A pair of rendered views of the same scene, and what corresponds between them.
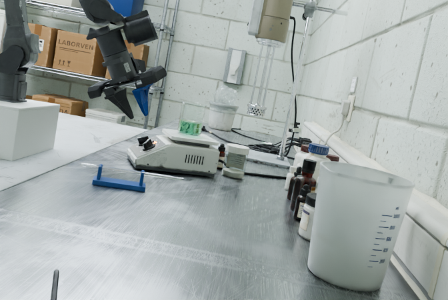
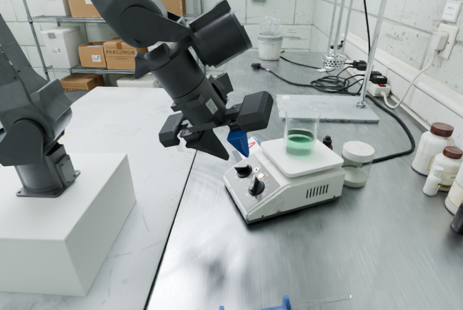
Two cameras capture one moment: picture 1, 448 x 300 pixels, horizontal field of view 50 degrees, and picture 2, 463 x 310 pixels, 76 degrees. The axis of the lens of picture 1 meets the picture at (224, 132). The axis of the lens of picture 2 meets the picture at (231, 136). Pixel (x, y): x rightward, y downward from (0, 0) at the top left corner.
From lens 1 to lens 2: 0.74 m
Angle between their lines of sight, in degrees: 22
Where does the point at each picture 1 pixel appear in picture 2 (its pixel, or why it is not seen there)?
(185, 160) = (306, 195)
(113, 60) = (189, 102)
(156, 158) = (271, 206)
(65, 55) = not seen: hidden behind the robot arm
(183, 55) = not seen: outside the picture
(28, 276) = not seen: outside the picture
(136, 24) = (213, 34)
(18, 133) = (78, 262)
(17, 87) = (55, 172)
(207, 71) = not seen: outside the picture
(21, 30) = (19, 89)
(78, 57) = not seen: hidden behind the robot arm
